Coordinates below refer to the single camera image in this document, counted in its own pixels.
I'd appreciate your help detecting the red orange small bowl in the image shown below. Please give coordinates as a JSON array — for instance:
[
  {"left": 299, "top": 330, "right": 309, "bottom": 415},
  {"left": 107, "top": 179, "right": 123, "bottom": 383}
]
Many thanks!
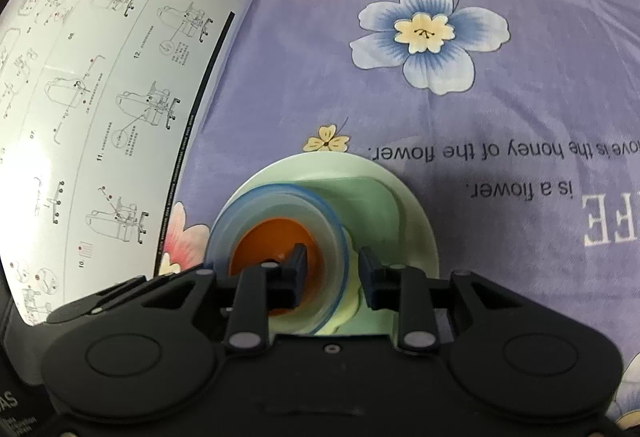
[{"left": 228, "top": 217, "right": 323, "bottom": 306}]

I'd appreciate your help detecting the purple floral tablecloth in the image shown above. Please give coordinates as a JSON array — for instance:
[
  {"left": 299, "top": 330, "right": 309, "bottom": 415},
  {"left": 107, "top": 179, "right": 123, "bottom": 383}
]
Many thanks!
[{"left": 160, "top": 0, "right": 639, "bottom": 436}]

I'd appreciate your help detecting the green square plate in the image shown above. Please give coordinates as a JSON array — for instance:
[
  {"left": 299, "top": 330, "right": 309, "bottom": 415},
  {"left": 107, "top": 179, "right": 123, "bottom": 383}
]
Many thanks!
[{"left": 302, "top": 177, "right": 400, "bottom": 336}]

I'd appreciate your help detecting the white round plate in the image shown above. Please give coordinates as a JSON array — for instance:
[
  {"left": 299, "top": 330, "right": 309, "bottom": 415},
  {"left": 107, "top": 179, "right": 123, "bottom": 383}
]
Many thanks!
[{"left": 214, "top": 150, "right": 442, "bottom": 337}]

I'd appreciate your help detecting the white instruction sheet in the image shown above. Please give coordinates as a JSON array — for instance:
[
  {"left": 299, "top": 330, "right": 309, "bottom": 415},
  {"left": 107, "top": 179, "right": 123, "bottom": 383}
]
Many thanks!
[{"left": 1, "top": 0, "right": 252, "bottom": 325}]

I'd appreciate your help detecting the blue transparent bowl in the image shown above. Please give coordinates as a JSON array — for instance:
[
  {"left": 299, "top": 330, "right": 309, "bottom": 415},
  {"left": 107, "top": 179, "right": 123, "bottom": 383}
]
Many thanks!
[{"left": 203, "top": 182, "right": 352, "bottom": 337}]

